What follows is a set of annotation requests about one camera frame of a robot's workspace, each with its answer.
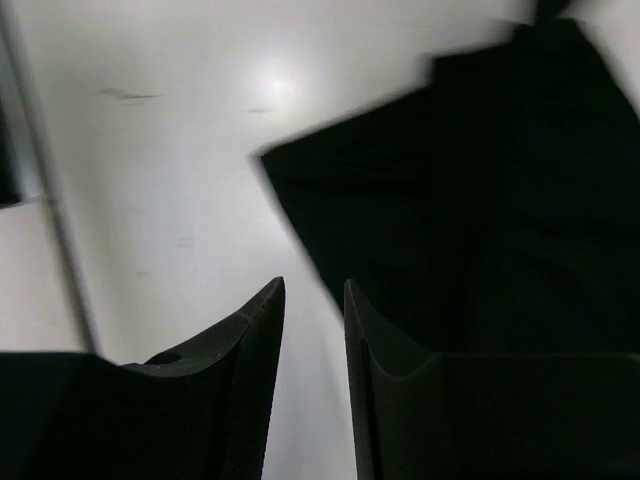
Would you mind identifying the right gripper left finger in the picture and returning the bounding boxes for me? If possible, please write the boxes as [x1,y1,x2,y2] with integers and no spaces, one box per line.
[1,278,285,479]

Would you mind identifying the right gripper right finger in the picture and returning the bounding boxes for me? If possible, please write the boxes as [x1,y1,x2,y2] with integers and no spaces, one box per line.
[344,282,639,479]

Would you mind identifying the black shorts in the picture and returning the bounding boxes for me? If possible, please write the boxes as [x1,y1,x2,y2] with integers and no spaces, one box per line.
[259,19,639,352]

